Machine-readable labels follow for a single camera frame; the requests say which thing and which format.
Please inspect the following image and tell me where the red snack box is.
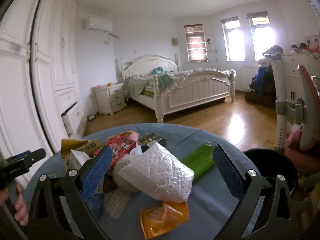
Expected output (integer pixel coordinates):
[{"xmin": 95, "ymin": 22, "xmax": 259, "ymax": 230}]
[{"xmin": 104, "ymin": 134, "xmax": 136, "ymax": 167}]

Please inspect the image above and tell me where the white fluffy plush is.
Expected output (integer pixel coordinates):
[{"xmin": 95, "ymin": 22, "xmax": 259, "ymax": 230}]
[{"xmin": 112, "ymin": 153, "xmax": 143, "ymax": 193}]

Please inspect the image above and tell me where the white cabinet dresser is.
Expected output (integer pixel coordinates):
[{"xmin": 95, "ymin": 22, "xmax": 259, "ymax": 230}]
[{"xmin": 281, "ymin": 51, "xmax": 320, "ymax": 106}]

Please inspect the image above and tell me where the white wooden bed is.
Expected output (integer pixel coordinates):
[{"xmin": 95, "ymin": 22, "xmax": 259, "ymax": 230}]
[{"xmin": 121, "ymin": 55, "xmax": 236, "ymax": 123}]

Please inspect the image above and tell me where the white bubble wrap bag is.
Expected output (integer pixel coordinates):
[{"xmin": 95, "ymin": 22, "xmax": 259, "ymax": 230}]
[{"xmin": 129, "ymin": 142, "xmax": 194, "ymax": 203}]

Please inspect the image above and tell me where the pink grey desk chair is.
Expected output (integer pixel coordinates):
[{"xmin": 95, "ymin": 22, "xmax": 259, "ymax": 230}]
[{"xmin": 284, "ymin": 65, "xmax": 319, "ymax": 173}]

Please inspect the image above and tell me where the orange plastic wrapper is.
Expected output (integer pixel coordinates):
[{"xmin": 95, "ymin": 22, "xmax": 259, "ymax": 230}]
[{"xmin": 140, "ymin": 202, "xmax": 189, "ymax": 239}]

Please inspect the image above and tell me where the green plastic wrapper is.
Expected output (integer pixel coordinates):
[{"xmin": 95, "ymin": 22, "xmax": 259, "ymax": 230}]
[{"xmin": 180, "ymin": 142, "xmax": 214, "ymax": 181}]

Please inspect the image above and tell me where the white desk leg post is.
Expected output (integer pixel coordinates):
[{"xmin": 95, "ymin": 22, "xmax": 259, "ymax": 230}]
[{"xmin": 271, "ymin": 60, "xmax": 288, "ymax": 154}]

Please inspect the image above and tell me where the pile of clothes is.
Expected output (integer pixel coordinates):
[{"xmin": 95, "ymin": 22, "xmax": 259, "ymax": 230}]
[{"xmin": 245, "ymin": 45, "xmax": 284, "ymax": 108}]

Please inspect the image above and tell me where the black trash bin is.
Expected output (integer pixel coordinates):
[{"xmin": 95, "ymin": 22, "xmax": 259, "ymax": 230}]
[{"xmin": 244, "ymin": 148, "xmax": 298, "ymax": 239}]

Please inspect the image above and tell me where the black small packet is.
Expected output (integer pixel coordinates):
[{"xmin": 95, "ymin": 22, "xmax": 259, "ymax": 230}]
[{"xmin": 138, "ymin": 133, "xmax": 168, "ymax": 147}]

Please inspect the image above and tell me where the white nightstand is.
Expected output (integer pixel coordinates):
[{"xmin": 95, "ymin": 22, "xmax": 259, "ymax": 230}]
[{"xmin": 94, "ymin": 83, "xmax": 127, "ymax": 115}]

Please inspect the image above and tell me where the yellow paper box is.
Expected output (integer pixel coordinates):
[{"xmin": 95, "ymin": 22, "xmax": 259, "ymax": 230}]
[{"xmin": 61, "ymin": 139, "xmax": 103, "ymax": 159}]

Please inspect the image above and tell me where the white air conditioner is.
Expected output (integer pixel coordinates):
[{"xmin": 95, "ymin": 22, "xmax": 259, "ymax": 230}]
[{"xmin": 85, "ymin": 17, "xmax": 113, "ymax": 33}]

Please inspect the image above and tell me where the left hand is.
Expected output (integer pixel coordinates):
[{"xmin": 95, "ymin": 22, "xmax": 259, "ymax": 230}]
[{"xmin": 0, "ymin": 184, "xmax": 29, "ymax": 226}]

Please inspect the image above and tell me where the white wardrobe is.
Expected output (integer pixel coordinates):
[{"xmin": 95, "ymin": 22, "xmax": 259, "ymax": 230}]
[{"xmin": 1, "ymin": 0, "xmax": 87, "ymax": 158}]

